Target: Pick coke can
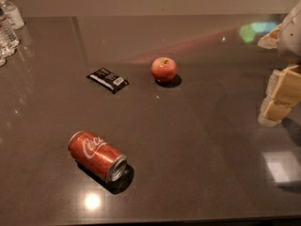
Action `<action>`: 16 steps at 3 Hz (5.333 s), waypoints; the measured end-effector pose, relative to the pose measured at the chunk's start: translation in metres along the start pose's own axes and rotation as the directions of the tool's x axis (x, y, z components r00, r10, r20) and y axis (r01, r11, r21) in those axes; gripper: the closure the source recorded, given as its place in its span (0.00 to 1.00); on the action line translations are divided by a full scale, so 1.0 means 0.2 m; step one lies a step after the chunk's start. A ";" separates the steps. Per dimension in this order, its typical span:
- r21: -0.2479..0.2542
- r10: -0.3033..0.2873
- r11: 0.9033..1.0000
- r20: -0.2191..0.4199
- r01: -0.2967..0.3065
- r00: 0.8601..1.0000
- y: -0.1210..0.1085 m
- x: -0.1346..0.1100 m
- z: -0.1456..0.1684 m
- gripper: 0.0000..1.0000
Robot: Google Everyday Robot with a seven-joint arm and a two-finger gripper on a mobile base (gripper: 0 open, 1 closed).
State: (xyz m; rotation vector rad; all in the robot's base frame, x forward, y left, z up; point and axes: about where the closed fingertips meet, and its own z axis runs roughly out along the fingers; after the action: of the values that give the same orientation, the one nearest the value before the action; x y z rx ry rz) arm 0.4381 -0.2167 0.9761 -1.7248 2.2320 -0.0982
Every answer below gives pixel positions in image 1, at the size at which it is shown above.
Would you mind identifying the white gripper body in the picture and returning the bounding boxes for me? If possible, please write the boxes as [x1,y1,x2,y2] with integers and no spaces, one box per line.
[277,0,301,64]

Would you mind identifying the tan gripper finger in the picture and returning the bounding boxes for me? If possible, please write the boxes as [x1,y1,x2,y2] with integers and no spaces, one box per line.
[258,24,281,49]
[258,64,301,127]

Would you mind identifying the red Coca-Cola can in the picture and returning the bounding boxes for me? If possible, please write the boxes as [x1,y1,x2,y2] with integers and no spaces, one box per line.
[68,131,127,184]

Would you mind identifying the red apple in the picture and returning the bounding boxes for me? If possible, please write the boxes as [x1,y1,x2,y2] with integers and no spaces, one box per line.
[150,57,177,83]

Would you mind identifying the black snack bar wrapper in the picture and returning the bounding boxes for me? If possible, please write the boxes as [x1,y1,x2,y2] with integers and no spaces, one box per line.
[87,68,129,94]

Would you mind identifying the clear ribbed water bottle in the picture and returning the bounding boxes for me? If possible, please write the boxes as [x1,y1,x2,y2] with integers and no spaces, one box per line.
[0,8,20,57]

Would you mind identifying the clear water bottle white label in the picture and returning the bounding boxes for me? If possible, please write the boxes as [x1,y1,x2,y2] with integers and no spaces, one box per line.
[0,0,24,30]

